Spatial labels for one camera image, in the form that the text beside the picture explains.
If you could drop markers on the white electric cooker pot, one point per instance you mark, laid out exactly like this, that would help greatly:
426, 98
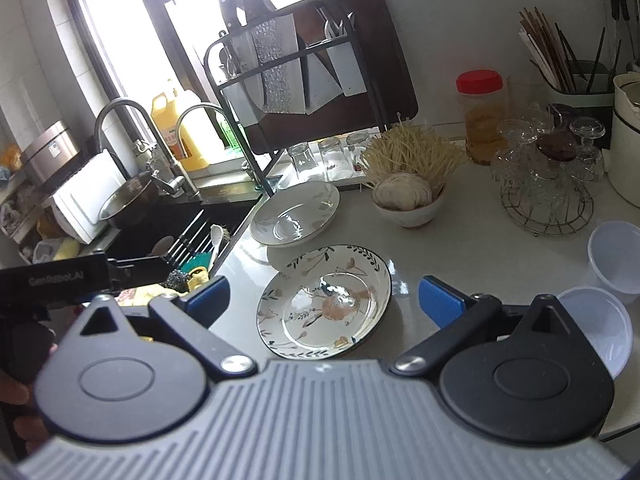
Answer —
624, 165

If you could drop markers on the white leaf pattern plate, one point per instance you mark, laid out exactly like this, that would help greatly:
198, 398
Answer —
295, 215

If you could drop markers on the small white bowl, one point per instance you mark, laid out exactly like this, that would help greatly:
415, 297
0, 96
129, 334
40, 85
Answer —
604, 321

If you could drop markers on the yellow detergent bottle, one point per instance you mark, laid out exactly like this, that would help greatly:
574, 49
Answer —
167, 107

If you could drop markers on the glass tumbler right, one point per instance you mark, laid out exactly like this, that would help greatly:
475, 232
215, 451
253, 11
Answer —
356, 144

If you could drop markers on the white cutting board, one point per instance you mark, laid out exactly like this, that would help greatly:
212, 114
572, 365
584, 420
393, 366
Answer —
77, 203

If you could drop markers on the rice cooker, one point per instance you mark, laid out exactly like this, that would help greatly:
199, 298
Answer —
52, 158

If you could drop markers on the black knife rack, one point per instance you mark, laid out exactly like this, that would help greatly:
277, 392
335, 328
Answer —
266, 61

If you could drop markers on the chopstick holder with chopsticks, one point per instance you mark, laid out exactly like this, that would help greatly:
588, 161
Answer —
581, 87

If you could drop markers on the left hand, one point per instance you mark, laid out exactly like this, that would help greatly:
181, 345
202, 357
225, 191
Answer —
27, 423

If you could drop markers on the wire rack with glass cups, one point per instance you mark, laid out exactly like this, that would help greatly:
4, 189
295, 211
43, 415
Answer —
546, 176

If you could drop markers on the bowl of garlic and noodles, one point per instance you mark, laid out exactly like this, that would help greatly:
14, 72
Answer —
407, 168

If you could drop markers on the glass tumbler middle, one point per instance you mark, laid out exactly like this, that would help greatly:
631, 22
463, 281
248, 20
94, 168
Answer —
335, 161

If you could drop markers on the glass tumbler left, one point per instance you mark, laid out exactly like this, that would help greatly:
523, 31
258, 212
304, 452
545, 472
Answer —
302, 160

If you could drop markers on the small chrome faucet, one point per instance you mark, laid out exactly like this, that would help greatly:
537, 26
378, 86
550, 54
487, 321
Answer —
256, 172

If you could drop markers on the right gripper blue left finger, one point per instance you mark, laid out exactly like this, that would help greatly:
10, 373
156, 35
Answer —
184, 322

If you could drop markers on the large white bowl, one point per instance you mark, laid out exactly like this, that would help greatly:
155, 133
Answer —
614, 257

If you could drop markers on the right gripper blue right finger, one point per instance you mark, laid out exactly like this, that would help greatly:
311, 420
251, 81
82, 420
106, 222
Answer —
461, 321

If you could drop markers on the black sink drying rack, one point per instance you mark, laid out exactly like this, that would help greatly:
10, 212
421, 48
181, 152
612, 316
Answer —
193, 244

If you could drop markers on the glass tumbler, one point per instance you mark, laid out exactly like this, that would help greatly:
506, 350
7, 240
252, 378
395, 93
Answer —
302, 160
335, 161
356, 144

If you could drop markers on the floral patterned plate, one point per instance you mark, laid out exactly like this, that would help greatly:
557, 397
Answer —
324, 303

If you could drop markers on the red lid glass jar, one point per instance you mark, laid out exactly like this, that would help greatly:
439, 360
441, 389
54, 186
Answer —
482, 95

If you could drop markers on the green soap bottle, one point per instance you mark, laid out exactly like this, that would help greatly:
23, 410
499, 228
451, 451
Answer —
232, 130

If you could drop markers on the stainless steel bowl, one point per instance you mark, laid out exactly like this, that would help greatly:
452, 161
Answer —
131, 202

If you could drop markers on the dark wooden cutting board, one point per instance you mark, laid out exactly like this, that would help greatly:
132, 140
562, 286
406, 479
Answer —
378, 57

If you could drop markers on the white spoon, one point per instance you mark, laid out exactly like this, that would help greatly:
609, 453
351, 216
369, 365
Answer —
217, 235

